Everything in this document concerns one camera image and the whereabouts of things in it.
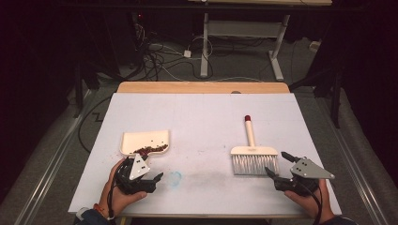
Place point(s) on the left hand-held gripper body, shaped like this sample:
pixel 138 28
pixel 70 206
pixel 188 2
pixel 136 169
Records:
pixel 137 168

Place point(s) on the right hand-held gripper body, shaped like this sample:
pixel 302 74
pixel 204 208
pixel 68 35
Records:
pixel 308 170

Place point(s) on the brown coffee beans pile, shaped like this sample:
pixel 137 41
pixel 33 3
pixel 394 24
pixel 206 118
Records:
pixel 144 151

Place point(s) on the cream plastic dustpan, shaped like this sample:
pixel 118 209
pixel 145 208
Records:
pixel 140 139

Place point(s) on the cream brush with red cap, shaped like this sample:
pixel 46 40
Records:
pixel 250 134

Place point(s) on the person's left hand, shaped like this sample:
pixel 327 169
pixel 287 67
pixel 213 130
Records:
pixel 122 200

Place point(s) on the person's right hand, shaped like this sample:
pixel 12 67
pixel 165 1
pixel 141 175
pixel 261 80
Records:
pixel 311 206

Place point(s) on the orange wristband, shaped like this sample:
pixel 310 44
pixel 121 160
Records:
pixel 99 208

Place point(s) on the white table cover sheet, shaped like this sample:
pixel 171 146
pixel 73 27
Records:
pixel 203 125

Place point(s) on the white power adapter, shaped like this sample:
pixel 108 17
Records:
pixel 187 53

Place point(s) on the white-framed wooden desk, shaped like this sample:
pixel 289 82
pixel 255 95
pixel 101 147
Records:
pixel 244 28

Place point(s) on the metal floor rail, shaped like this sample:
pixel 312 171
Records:
pixel 47 175
pixel 359 175

